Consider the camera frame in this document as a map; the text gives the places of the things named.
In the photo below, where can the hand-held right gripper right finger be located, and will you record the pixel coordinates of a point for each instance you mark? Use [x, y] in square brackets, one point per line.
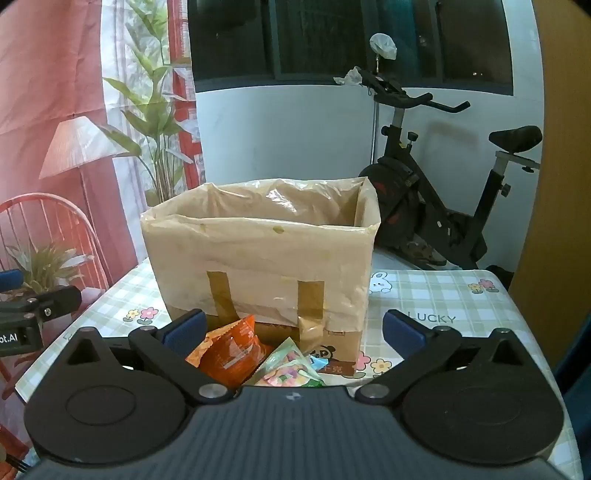
[401, 334]

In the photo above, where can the white plastic cover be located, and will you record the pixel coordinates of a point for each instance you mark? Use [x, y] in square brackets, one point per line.
[383, 46]

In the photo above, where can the wooden door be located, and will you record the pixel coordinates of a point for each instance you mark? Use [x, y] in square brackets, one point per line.
[554, 230]

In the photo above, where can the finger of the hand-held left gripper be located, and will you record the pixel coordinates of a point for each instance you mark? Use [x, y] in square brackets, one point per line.
[9, 280]
[51, 302]

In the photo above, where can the pair of slippers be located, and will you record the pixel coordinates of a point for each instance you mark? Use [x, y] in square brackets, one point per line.
[422, 253]

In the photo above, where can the wall poster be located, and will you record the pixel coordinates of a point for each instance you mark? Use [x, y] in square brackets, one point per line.
[46, 92]

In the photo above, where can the cardboard box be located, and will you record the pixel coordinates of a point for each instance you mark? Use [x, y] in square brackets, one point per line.
[341, 341]

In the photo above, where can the dark window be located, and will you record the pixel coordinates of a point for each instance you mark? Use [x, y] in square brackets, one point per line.
[323, 37]

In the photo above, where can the crumpled white tissue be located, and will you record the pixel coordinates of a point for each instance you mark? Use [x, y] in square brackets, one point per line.
[349, 76]

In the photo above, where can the orange snack packet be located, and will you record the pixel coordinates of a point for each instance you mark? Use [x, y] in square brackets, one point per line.
[231, 350]

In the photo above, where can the black exercise bike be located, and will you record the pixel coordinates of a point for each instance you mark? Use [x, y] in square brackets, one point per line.
[415, 184]

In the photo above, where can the checked tablecloth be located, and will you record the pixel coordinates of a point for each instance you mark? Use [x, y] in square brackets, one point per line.
[461, 295]

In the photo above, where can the green candy packet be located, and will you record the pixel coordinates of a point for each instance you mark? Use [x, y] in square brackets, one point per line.
[286, 369]

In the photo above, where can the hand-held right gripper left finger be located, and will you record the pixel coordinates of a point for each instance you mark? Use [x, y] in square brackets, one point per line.
[184, 330]

